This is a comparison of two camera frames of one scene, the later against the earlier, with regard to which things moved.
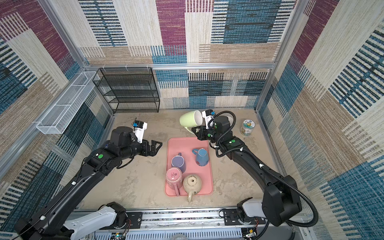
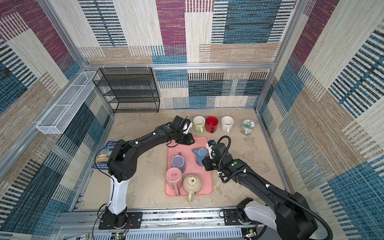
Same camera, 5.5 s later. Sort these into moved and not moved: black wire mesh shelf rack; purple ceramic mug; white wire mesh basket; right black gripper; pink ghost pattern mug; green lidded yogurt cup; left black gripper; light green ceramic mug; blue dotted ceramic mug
Moved: right black gripper; left black gripper; light green ceramic mug
Not moved: green lidded yogurt cup; purple ceramic mug; black wire mesh shelf rack; blue dotted ceramic mug; pink ghost pattern mug; white wire mesh basket
